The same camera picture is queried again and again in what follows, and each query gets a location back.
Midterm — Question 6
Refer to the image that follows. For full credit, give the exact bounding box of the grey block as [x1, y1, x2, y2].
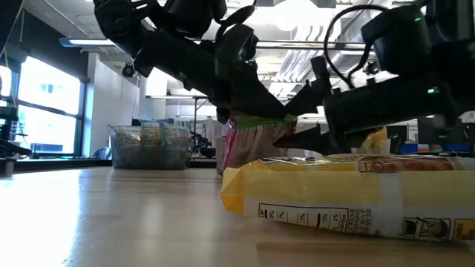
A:
[0, 158, 16, 177]

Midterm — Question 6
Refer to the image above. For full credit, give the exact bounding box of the blue-edged Maruchan ramen packet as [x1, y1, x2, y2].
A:
[159, 122, 193, 170]
[140, 120, 161, 168]
[110, 125, 143, 170]

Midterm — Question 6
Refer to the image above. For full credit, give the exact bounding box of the blue chair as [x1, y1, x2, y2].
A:
[91, 146, 112, 160]

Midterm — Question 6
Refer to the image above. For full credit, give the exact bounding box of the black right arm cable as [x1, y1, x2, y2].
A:
[324, 4, 387, 90]

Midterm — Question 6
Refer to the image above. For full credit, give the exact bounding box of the black stand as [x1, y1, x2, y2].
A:
[0, 105, 33, 157]

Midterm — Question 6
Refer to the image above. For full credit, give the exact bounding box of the yellow Maruchan ramen packet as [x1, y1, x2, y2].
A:
[220, 154, 475, 243]
[361, 128, 389, 152]

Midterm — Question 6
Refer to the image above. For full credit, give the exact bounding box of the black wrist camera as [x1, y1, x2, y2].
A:
[310, 55, 334, 92]
[163, 0, 228, 39]

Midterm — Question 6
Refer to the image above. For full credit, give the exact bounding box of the ceiling light strip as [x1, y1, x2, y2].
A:
[61, 38, 117, 48]

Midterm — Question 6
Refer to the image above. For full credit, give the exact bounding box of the large bright window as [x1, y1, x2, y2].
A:
[0, 55, 87, 156]

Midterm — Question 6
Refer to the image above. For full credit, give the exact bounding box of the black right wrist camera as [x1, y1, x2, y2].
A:
[310, 55, 334, 92]

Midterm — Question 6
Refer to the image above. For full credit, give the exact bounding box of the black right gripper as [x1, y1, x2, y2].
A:
[272, 75, 453, 156]

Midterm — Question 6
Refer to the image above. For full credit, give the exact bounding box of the white draped cloth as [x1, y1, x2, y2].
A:
[200, 117, 228, 149]

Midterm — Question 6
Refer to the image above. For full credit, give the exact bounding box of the grey translucent plastic bin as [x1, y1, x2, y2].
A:
[109, 124, 194, 171]

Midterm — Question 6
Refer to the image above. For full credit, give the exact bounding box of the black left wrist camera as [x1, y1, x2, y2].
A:
[163, 0, 228, 39]

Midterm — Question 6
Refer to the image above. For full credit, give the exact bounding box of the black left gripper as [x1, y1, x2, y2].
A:
[207, 24, 298, 125]

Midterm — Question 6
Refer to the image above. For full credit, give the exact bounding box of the green-edged Maruchan ramen packet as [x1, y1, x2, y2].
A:
[223, 114, 298, 170]

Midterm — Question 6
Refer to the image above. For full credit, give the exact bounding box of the black computer monitor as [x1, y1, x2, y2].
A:
[417, 118, 468, 154]

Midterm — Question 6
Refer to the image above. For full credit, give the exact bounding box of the black chair frame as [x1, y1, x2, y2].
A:
[191, 131, 217, 159]

